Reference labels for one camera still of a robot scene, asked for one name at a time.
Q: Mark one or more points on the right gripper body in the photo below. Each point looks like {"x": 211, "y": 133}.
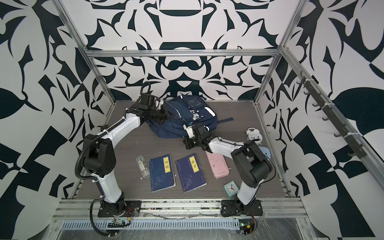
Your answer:
{"x": 192, "y": 142}

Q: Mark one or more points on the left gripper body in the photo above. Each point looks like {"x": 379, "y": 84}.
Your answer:
{"x": 161, "y": 115}

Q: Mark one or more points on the navy blue student backpack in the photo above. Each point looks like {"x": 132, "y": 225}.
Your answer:
{"x": 185, "y": 111}

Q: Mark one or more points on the purple book yellow label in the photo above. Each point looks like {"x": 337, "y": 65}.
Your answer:
{"x": 190, "y": 173}

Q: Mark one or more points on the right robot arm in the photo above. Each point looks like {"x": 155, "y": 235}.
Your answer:
{"x": 251, "y": 163}

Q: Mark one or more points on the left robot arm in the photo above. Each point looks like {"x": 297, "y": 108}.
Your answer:
{"x": 97, "y": 159}

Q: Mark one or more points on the pink pencil case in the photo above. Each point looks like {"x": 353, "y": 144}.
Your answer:
{"x": 218, "y": 165}

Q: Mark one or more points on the blue book yellow label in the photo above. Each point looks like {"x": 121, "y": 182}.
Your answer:
{"x": 161, "y": 173}

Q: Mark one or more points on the clear plastic pen box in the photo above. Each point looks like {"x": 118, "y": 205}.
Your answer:
{"x": 143, "y": 167}

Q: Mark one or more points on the green square alarm clock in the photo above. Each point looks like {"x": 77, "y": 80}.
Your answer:
{"x": 231, "y": 188}

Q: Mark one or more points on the light blue small case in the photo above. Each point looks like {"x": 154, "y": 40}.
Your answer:
{"x": 266, "y": 152}

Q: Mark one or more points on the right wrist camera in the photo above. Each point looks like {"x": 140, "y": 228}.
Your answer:
{"x": 189, "y": 130}

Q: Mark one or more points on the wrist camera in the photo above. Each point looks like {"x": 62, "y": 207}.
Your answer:
{"x": 189, "y": 130}
{"x": 149, "y": 102}

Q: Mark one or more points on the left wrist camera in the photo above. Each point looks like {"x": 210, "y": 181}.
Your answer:
{"x": 149, "y": 102}

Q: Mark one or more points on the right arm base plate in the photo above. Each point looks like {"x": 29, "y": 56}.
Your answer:
{"x": 236, "y": 208}

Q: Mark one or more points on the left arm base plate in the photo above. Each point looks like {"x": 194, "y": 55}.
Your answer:
{"x": 119, "y": 209}

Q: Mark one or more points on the aluminium frame rail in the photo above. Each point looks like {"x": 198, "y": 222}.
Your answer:
{"x": 188, "y": 208}

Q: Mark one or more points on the wall hook rail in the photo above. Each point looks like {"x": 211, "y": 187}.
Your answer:
{"x": 335, "y": 116}

